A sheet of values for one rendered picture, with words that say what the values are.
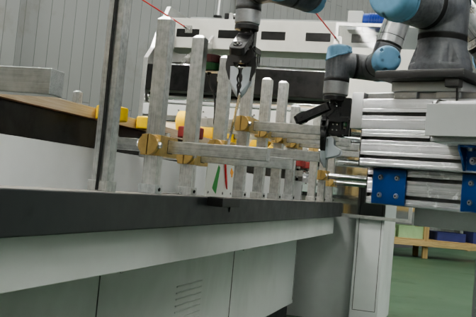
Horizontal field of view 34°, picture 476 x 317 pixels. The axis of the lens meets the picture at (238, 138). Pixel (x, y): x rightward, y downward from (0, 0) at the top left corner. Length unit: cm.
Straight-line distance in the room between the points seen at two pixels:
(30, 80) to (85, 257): 77
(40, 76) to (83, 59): 697
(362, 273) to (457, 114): 297
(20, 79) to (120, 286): 143
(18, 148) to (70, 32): 608
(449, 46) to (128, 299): 117
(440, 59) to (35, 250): 99
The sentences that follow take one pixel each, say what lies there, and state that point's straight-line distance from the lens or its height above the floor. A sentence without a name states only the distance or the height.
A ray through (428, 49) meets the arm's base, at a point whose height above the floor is 109.
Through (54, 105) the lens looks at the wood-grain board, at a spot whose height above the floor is 88.
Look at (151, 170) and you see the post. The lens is 189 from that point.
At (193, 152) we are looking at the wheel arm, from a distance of 190.
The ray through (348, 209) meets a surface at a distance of 458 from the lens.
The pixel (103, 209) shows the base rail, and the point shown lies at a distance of 160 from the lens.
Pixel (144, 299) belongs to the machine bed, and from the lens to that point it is 249.
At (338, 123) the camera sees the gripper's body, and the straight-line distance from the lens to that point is 232.
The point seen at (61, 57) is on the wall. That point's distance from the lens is 773.
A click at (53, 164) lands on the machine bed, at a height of 75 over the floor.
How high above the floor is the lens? 73
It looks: 4 degrees up
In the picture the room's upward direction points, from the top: 5 degrees clockwise
